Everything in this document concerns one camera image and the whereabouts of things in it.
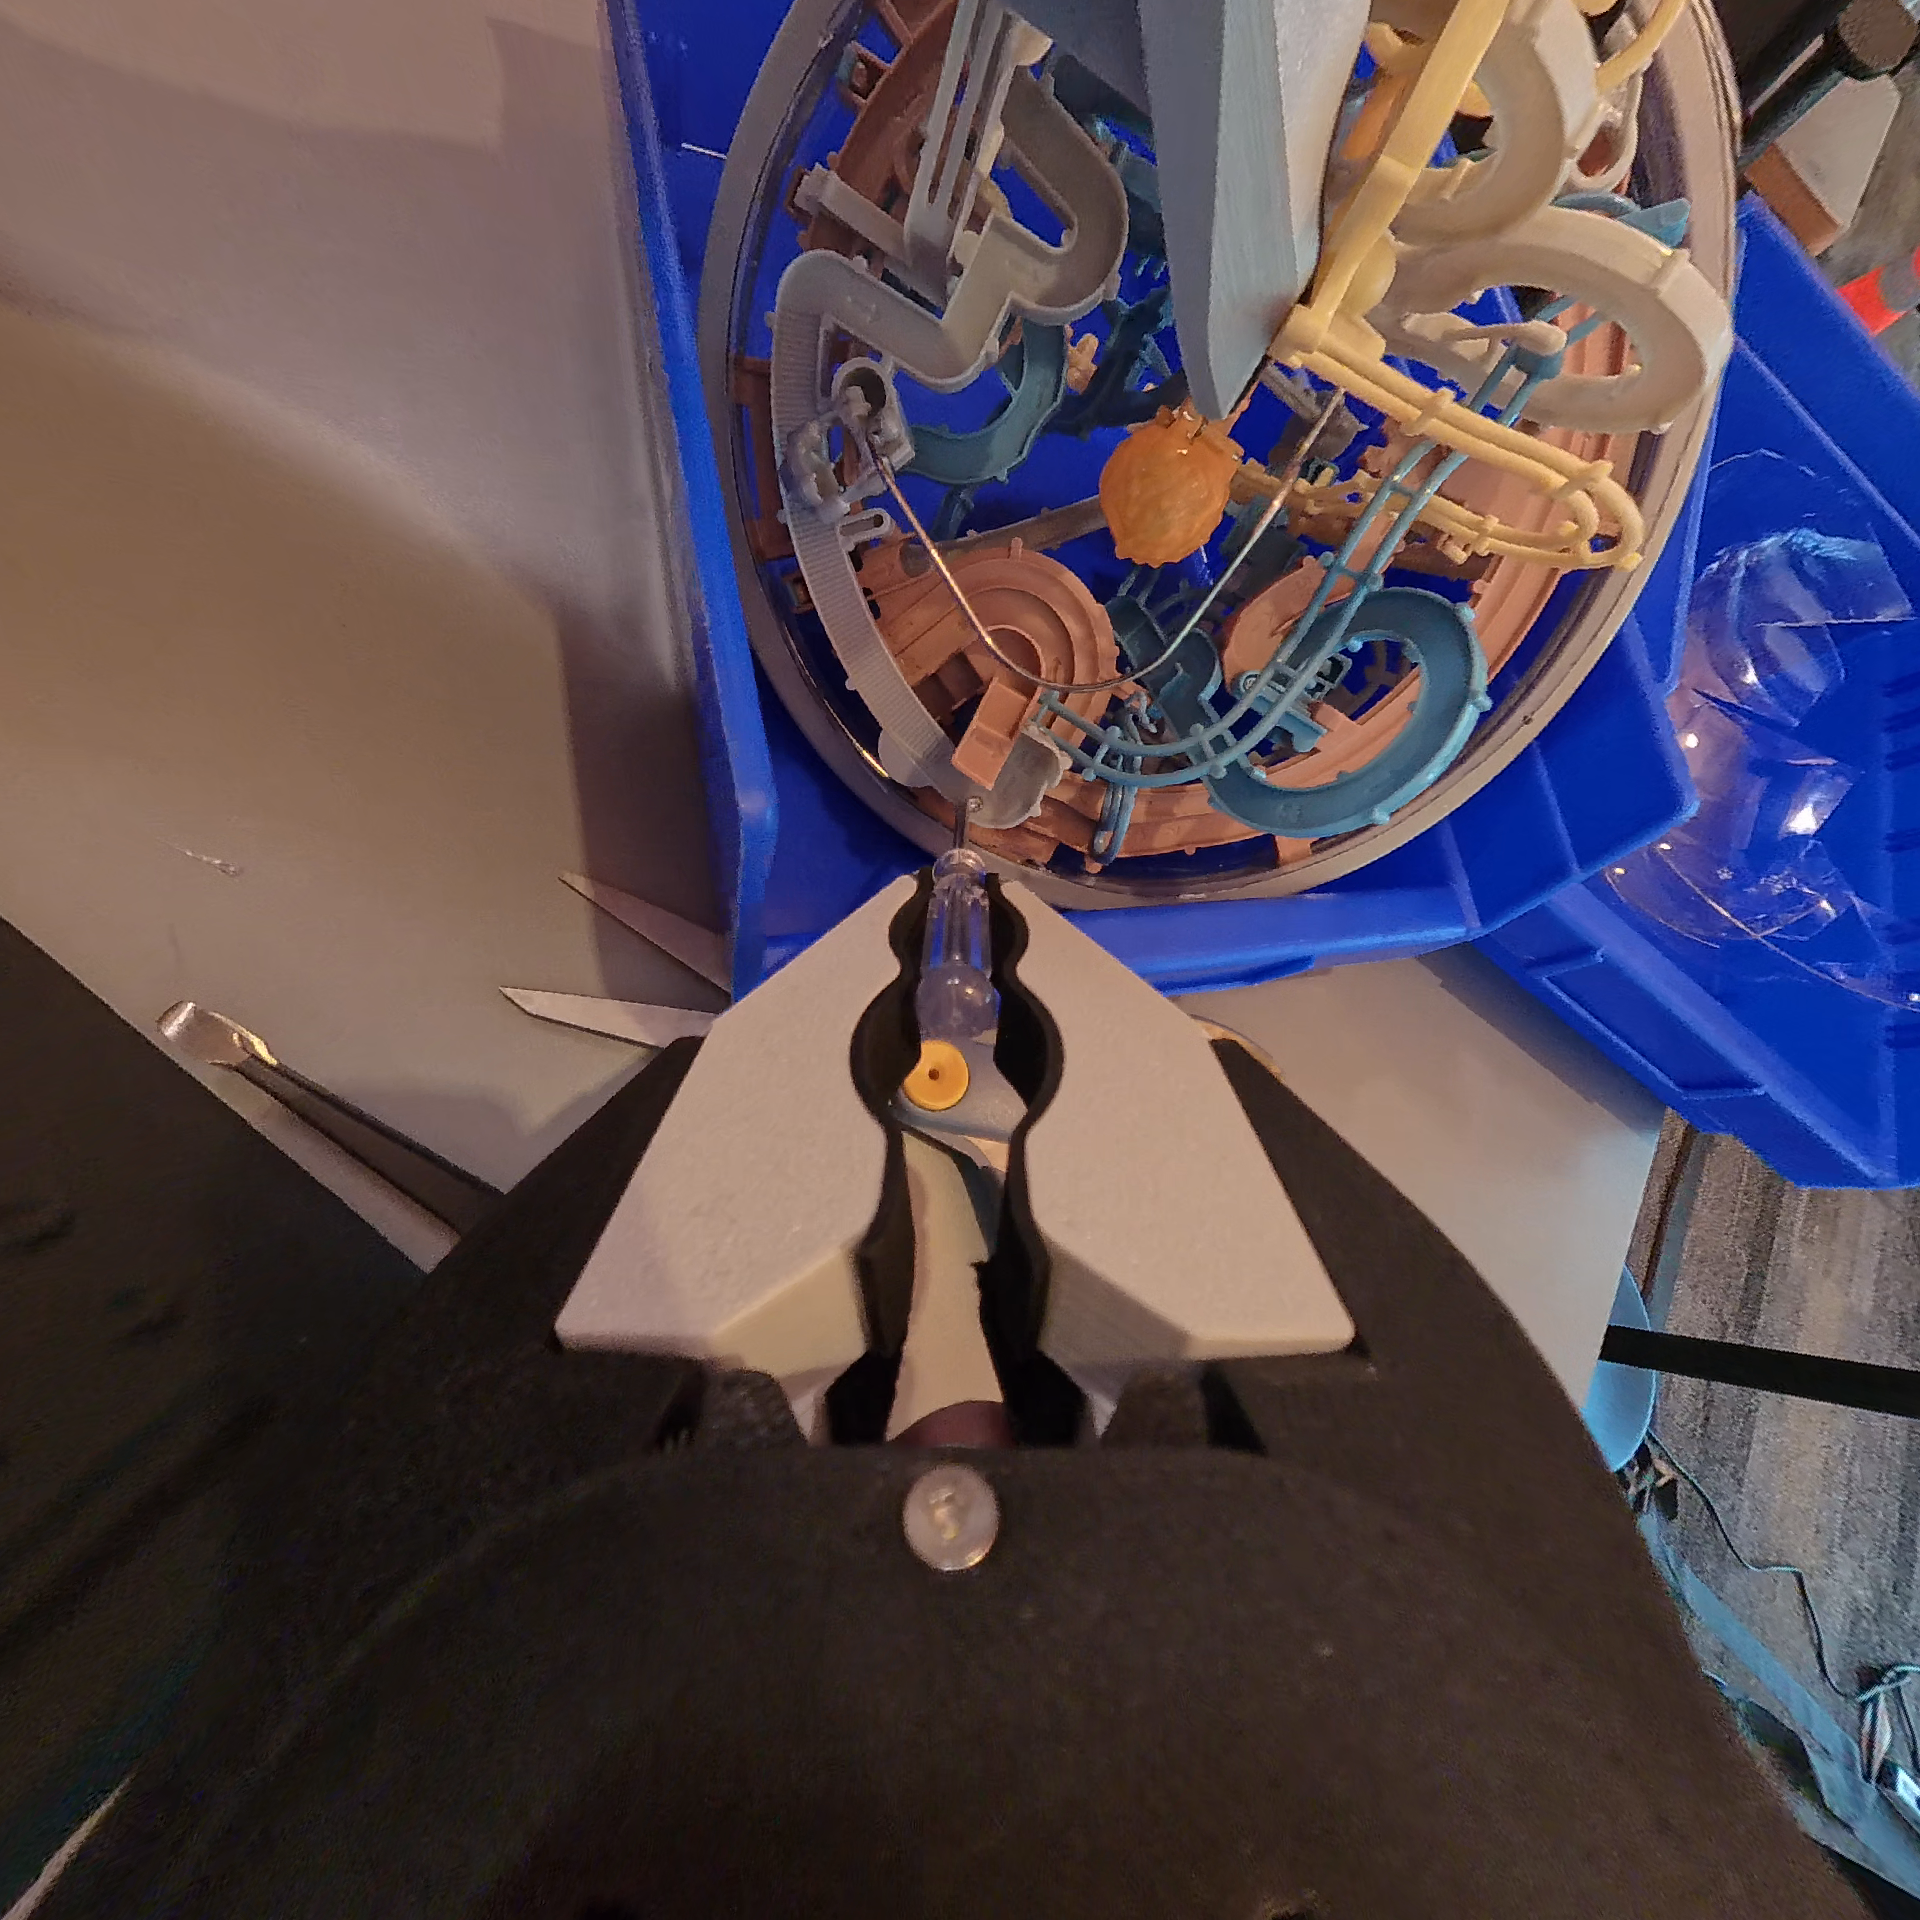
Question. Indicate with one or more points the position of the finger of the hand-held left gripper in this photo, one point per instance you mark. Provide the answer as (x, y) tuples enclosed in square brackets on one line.
[(1259, 150)]

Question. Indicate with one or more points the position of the colourful plastic maze ball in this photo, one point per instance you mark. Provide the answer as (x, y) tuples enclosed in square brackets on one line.
[(1020, 629)]

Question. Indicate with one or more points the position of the black perforated mat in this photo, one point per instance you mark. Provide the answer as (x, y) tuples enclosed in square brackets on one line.
[(148, 1277)]

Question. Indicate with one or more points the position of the black tweezers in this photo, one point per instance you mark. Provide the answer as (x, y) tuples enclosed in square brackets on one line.
[(329, 1118)]

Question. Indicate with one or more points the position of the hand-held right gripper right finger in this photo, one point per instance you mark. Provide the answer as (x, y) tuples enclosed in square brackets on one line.
[(1185, 1201)]

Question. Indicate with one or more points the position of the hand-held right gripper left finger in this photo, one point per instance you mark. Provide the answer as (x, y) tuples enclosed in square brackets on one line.
[(735, 1201)]

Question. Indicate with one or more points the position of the blue plastic bin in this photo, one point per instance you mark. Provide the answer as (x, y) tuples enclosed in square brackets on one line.
[(1769, 1050), (675, 525)]

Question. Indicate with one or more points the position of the pale blue round foot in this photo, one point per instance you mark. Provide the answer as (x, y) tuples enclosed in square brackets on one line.
[(1627, 1382)]

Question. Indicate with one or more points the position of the clear plastic dome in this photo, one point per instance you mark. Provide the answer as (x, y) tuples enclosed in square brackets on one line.
[(1799, 750)]

